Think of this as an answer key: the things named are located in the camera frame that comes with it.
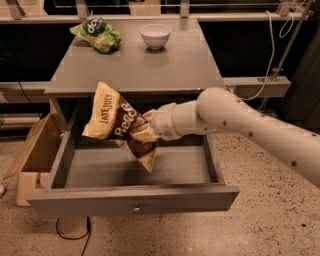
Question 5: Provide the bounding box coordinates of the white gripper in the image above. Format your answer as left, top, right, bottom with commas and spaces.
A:
142, 103, 181, 141

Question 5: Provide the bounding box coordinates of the brown chip bag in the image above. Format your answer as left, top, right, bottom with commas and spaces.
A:
82, 82, 159, 172

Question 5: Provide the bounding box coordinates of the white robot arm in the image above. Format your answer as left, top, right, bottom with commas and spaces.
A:
151, 87, 320, 187

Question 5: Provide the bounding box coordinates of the grey drawer cabinet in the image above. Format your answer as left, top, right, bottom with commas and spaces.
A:
44, 17, 228, 131

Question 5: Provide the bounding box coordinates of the open grey top drawer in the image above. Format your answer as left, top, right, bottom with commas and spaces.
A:
26, 103, 241, 219

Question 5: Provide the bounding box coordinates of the green chip bag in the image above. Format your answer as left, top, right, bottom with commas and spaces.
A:
70, 17, 121, 53

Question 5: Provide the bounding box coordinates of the white ceramic bowl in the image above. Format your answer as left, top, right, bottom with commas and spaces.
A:
140, 24, 171, 50

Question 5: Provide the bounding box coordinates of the cardboard box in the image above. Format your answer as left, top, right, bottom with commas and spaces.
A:
4, 99, 65, 207

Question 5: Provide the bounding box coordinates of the metal diagonal rod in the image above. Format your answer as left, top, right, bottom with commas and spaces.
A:
253, 0, 315, 110

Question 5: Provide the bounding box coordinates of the black floor cable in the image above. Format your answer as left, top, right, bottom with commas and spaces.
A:
55, 216, 93, 256

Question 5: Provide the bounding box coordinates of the grey wall shelf ledge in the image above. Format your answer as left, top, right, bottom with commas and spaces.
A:
223, 76, 291, 98

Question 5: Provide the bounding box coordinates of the white hanging cable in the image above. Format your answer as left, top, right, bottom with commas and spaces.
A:
239, 9, 296, 101

